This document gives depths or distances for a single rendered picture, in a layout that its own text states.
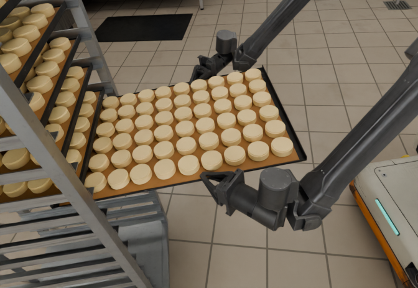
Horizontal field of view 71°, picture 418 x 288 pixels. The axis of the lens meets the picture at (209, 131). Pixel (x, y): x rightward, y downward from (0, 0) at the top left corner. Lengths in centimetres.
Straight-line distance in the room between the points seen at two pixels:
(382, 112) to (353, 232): 133
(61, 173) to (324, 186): 49
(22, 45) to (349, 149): 65
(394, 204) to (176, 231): 113
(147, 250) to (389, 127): 130
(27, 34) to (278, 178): 58
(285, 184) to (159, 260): 112
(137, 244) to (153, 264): 15
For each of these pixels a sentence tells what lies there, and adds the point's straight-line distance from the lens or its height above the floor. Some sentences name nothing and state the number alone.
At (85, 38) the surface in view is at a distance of 92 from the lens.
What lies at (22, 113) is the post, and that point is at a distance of 53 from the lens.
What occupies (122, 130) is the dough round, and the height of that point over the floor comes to 103.
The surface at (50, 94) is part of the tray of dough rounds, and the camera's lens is 73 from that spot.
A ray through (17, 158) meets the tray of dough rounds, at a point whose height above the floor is 115.
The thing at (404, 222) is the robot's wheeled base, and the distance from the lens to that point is 163.
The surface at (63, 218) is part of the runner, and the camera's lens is 80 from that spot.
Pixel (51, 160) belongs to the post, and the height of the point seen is 120.
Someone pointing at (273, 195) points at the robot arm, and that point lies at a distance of 55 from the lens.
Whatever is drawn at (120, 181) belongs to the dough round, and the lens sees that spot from 73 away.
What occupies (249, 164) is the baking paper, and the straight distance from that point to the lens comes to 70.
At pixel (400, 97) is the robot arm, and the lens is 58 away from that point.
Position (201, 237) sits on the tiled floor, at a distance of 176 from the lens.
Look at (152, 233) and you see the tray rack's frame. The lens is 166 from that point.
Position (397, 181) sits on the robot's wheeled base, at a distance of 176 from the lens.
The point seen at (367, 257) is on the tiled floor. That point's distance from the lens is 181.
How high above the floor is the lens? 157
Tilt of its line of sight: 44 degrees down
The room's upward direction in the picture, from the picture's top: 8 degrees counter-clockwise
